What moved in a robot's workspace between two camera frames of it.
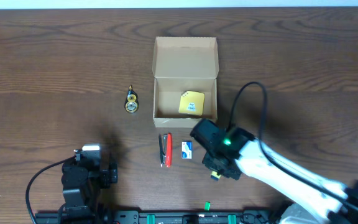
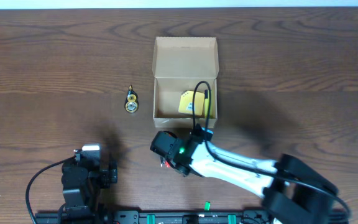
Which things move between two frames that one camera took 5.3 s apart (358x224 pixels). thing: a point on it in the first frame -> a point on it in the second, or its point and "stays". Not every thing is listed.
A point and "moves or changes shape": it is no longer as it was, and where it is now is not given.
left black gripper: x=109 y=175 stays
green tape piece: x=207 y=206 stays
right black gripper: x=207 y=160 -> x=172 y=164
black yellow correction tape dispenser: x=132 y=102 stays
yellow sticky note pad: x=192 y=102 stays
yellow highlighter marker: x=214 y=176 moves or changes shape
